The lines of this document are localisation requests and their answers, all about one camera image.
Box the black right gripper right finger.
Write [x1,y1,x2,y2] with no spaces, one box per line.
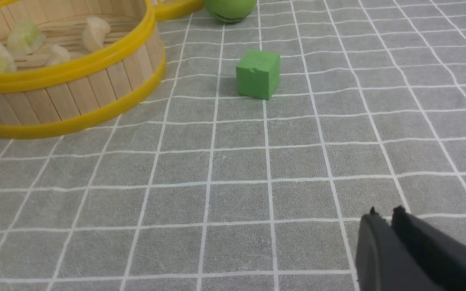
[391,206,466,291]

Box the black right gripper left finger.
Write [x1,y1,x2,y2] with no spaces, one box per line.
[355,207,446,291]

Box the white dumpling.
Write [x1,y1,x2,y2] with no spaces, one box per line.
[81,16,111,52]
[45,45,72,67]

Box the small green dumpling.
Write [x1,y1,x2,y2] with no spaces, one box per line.
[6,20,47,58]

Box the woven bamboo steamer lid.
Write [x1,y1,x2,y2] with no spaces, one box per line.
[151,0,204,22]

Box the bamboo steamer tray yellow rim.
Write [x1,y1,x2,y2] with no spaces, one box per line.
[0,0,166,139]

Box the grey checked tablecloth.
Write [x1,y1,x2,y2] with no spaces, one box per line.
[0,0,466,291]

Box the green foam cube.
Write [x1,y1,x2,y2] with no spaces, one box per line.
[235,49,280,101]

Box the green toy watermelon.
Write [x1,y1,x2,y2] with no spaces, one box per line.
[203,0,257,23]

